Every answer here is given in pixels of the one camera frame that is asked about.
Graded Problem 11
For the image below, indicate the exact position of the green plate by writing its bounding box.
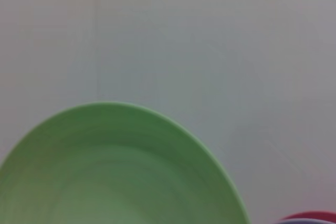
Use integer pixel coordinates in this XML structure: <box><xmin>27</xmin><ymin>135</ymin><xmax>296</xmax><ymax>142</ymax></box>
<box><xmin>0</xmin><ymin>101</ymin><xmax>252</xmax><ymax>224</ymax></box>

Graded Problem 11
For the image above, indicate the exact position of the red plate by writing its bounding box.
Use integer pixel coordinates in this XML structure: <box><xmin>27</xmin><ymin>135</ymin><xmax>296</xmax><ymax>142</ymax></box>
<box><xmin>279</xmin><ymin>210</ymin><xmax>336</xmax><ymax>221</ymax></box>

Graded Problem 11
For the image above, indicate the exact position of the purple plate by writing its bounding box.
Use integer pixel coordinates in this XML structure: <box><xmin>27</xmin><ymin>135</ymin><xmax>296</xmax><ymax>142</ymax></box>
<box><xmin>275</xmin><ymin>218</ymin><xmax>336</xmax><ymax>224</ymax></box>

